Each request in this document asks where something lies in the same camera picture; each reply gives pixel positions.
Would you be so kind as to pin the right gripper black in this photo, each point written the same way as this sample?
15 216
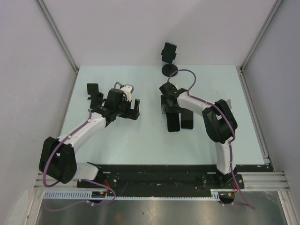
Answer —
165 107

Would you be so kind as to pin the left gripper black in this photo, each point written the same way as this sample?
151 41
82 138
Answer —
132 114

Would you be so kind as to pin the blue-edged black phone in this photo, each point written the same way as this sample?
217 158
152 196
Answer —
187 119

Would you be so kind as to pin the black pole phone stand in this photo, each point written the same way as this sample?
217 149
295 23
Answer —
167 69

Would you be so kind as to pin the black folding phone stand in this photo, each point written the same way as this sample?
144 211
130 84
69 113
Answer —
95 96

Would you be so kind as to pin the teal-edged phone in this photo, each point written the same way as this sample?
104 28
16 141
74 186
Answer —
169 53

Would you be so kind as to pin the white phone stand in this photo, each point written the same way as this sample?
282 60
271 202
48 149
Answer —
229 103

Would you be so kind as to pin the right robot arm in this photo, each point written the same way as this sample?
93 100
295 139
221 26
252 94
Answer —
220 126

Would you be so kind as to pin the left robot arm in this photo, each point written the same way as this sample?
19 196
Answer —
58 154

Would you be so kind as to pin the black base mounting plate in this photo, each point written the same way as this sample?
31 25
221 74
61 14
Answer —
162 181

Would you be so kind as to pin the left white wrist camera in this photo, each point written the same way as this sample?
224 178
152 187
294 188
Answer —
128 90

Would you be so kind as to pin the aluminium frame rail front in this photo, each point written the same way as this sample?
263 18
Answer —
253 181

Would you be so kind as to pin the left aluminium corner post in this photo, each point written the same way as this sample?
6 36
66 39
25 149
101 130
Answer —
56 33

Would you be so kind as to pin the aluminium corner post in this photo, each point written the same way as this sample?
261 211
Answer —
56 33
270 17

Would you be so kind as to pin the right aluminium corner post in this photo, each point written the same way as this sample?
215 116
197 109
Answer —
270 17

